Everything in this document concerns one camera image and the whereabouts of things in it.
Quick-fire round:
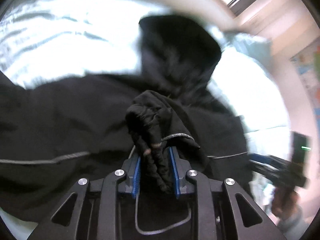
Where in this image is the black hooded jacket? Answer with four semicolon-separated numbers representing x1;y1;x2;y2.
1;15;253;222

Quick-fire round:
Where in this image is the person's right hand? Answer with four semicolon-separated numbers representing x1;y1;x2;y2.
271;187;302;220

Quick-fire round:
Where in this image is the teal pillow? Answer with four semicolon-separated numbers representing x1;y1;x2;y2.
206;25;272;67

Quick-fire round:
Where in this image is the light teal quilted comforter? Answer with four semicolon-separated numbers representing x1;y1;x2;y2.
0;0;291;240

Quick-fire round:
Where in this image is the colourful wall map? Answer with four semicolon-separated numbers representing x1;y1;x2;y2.
290;45;319;131

